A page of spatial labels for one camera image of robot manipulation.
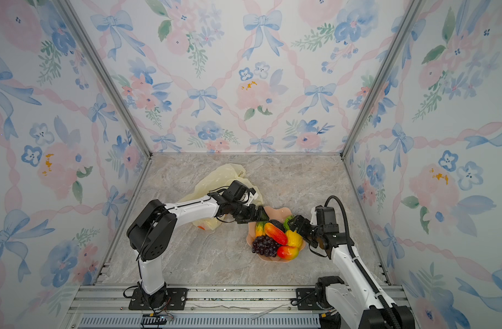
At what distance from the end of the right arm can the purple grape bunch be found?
0.10 m

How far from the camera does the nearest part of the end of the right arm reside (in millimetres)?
602

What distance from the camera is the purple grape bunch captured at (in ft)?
2.61
